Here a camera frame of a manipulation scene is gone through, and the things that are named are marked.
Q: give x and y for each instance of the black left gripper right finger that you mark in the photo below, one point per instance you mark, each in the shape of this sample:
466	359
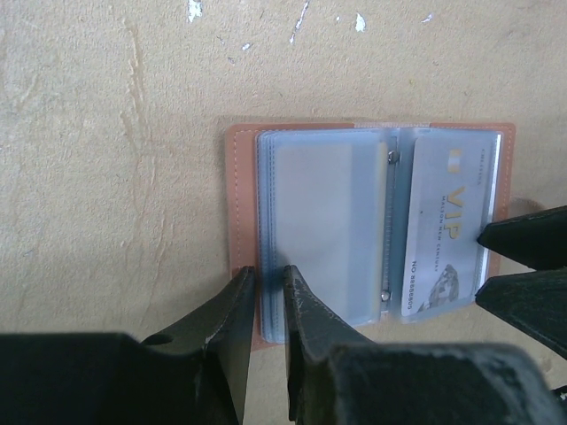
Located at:
336	375

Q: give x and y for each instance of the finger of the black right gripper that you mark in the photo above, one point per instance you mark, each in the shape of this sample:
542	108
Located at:
534	303
536	240

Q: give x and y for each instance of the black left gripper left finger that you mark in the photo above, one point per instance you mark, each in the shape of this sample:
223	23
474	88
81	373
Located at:
191	372

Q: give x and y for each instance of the pink leather card holder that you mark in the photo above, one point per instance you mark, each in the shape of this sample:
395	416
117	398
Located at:
331	199

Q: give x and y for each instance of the white card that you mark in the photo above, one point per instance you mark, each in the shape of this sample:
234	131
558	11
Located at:
452	198

